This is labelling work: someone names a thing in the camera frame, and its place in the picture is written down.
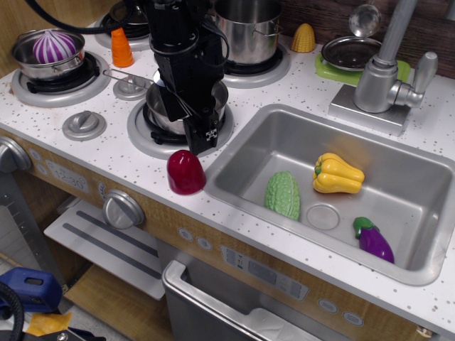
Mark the back right stove burner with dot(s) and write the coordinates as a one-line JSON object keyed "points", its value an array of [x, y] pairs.
{"points": [[260, 75]]}

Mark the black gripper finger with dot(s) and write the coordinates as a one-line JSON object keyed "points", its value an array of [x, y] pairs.
{"points": [[201, 132]]}

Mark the green bitter gourd toy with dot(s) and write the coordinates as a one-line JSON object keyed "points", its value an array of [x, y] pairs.
{"points": [[282, 195]]}

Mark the steel plate on green mat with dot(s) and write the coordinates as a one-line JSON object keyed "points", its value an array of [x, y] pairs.
{"points": [[350, 53]]}

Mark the small steel pan on burner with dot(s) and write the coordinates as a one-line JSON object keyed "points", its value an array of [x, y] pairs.
{"points": [[157, 113]]}

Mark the back left stove burner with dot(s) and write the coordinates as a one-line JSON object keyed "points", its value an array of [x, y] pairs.
{"points": [[137, 29]]}

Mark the purple striped onion toy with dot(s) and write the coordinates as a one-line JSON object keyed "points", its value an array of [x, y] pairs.
{"points": [[53, 46]]}

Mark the yellow corn toy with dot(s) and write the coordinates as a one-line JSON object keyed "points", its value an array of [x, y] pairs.
{"points": [[304, 40]]}

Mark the grey oven knob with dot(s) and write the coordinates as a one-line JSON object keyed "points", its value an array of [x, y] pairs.
{"points": [[13, 157], [121, 211]]}

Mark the white oven shelf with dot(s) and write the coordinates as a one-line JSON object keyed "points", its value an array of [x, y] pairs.
{"points": [[129, 254]]}

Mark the yellow cloth scrap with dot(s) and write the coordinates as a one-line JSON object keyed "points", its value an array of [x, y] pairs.
{"points": [[47, 323]]}

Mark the steel ladle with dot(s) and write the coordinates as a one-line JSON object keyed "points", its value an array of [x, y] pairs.
{"points": [[365, 20]]}

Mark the grey oven knob left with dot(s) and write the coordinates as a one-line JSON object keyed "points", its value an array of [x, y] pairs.
{"points": [[13, 157]]}

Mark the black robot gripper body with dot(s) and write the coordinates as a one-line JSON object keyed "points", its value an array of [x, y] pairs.
{"points": [[188, 50]]}

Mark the stove burner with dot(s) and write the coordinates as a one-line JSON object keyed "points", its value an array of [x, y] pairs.
{"points": [[140, 135], [137, 29], [73, 89], [260, 75]]}

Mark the grey stove knob on counter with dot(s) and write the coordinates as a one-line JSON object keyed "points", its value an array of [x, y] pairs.
{"points": [[84, 126]]}

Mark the blue clamp tool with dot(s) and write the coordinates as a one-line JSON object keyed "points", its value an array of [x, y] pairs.
{"points": [[38, 291]]}

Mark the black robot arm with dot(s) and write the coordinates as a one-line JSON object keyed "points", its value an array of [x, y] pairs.
{"points": [[187, 47]]}

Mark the tall steel stockpot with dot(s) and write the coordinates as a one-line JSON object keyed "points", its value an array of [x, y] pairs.
{"points": [[251, 28]]}

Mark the grey oven knob front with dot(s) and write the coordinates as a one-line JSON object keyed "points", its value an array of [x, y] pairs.
{"points": [[121, 211]]}

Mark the grey stove knob with handle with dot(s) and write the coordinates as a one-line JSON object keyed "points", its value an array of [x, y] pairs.
{"points": [[128, 87]]}

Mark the yellow bell pepper toy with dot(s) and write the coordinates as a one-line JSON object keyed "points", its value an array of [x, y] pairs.
{"points": [[334, 175]]}

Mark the purple eggplant toy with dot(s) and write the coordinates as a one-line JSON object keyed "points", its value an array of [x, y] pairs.
{"points": [[371, 240]]}

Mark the grey sink basin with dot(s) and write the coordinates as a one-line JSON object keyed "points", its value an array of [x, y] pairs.
{"points": [[377, 202]]}

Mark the front right stove burner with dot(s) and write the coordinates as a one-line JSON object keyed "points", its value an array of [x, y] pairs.
{"points": [[140, 135]]}

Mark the orange carrot toy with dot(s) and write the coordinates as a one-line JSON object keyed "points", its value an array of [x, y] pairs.
{"points": [[120, 48]]}

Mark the red sweet potato toy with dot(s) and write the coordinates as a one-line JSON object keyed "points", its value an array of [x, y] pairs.
{"points": [[185, 173]]}

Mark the steel pot holding onion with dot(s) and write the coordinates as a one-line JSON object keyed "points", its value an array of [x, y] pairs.
{"points": [[22, 52]]}

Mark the silver toy faucet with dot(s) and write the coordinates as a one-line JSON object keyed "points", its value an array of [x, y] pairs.
{"points": [[380, 101]]}

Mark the grey dishwasher door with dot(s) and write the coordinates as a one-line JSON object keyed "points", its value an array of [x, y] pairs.
{"points": [[196, 315]]}

